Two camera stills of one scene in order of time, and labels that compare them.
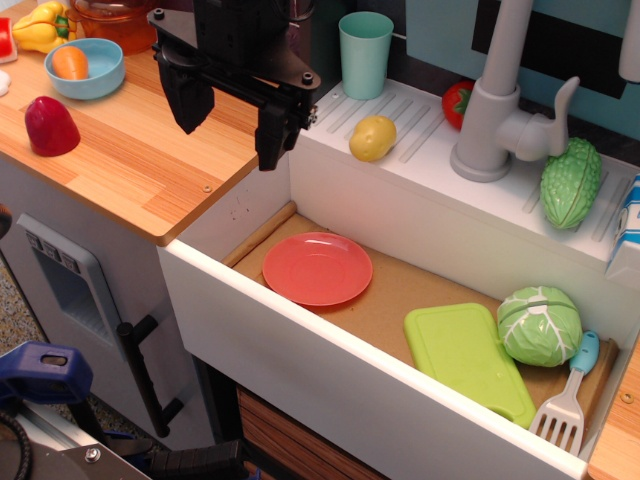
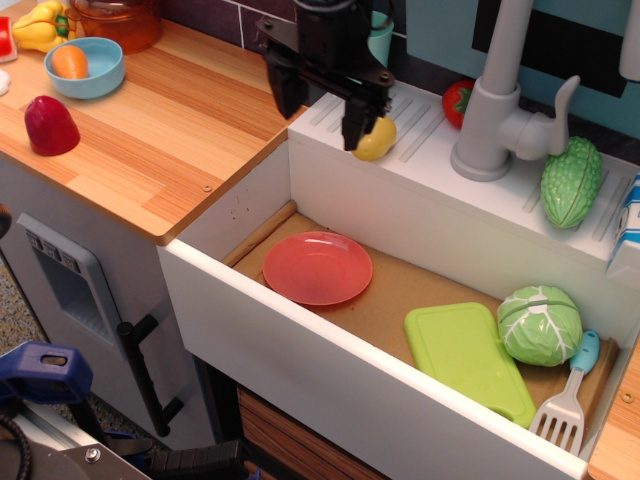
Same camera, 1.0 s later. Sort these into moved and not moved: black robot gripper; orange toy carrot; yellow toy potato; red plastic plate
Moved: black robot gripper
Not moved: red plastic plate; orange toy carrot; yellow toy potato
